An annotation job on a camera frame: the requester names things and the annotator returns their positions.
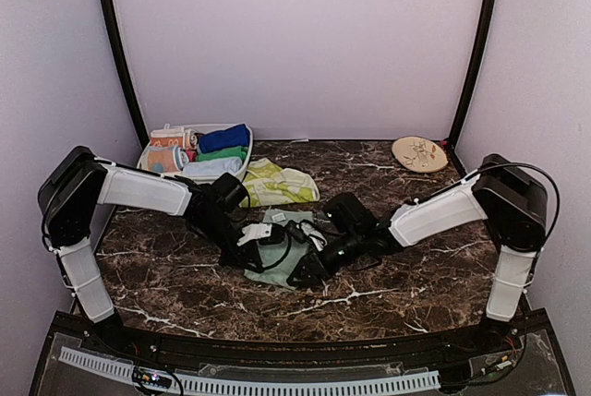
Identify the pale blue rolled towel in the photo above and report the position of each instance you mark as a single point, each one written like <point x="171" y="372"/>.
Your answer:
<point x="212" y="168"/>

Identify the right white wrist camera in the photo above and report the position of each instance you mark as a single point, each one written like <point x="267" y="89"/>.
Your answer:
<point x="305" y="232"/>

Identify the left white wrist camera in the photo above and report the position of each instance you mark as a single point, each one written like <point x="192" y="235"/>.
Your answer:
<point x="254" y="232"/>

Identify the black frame post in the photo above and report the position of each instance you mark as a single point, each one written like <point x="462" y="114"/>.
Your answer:
<point x="122" y="70"/>
<point x="472" y="72"/>

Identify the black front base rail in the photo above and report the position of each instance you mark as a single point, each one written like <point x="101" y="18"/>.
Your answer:
<point x="444" y="348"/>

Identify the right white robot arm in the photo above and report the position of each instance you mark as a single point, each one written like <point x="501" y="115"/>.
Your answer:
<point x="499" y="192"/>

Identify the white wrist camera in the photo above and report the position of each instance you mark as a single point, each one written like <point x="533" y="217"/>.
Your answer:
<point x="305" y="232"/>
<point x="254" y="232"/>

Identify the pink red rolled towel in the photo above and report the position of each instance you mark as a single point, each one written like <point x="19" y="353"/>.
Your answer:
<point x="192" y="147"/>

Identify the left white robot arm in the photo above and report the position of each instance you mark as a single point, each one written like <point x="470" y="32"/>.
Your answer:
<point x="82" y="181"/>

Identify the right black frame post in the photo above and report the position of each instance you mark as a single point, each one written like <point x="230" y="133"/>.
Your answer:
<point x="472" y="72"/>

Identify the white slotted cable duct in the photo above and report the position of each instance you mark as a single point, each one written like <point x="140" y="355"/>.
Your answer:
<point x="154" y="381"/>

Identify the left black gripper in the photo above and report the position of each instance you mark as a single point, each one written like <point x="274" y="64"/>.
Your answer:
<point x="240" y="257"/>

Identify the orange blue rolled towel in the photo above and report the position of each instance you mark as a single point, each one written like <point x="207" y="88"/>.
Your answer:
<point x="163" y="160"/>

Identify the cream bird-pattern plate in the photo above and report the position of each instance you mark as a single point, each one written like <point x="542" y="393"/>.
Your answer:
<point x="419" y="155"/>

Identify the white plastic basket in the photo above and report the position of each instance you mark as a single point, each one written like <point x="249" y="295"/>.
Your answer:
<point x="204" y="129"/>

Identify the yellow-green patterned towel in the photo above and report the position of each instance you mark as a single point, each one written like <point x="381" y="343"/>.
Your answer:
<point x="268" y="184"/>

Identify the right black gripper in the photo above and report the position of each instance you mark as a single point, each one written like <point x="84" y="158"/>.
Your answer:
<point x="315" y="266"/>

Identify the left black frame post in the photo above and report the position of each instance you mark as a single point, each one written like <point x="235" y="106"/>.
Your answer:
<point x="122" y="70"/>

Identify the green rolled towel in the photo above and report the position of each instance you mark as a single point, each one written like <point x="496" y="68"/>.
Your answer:
<point x="239" y="152"/>

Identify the orange patterned rolled towel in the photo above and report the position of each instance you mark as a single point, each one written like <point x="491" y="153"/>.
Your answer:
<point x="170" y="136"/>

